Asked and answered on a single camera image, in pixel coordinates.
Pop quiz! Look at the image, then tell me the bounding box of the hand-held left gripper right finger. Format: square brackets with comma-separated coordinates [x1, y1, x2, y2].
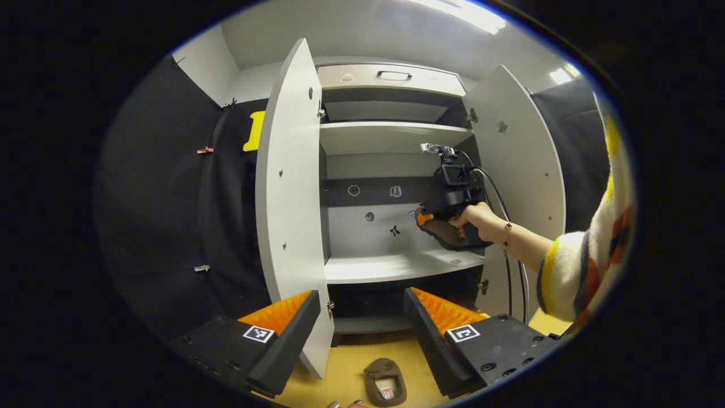
[403, 287, 558, 400]

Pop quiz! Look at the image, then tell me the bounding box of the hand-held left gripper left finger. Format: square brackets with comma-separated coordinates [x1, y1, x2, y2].
[170, 290, 321, 398]

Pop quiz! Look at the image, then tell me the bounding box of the white shoe cabinet door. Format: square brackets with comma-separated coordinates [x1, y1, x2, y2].
[255, 38, 335, 379]
[462, 64, 567, 324]

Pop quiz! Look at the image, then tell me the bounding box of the white shoe cabinet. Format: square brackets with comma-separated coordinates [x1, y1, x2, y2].
[317, 61, 488, 347]

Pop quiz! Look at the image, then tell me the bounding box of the small ceiling light panel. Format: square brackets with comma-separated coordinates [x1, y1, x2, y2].
[548, 63, 581, 86]

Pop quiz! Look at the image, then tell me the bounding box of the large ceiling light panel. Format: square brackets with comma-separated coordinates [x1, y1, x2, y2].
[408, 0, 508, 35]

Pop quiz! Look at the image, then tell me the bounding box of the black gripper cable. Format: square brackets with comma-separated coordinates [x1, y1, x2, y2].
[456, 148, 530, 325]

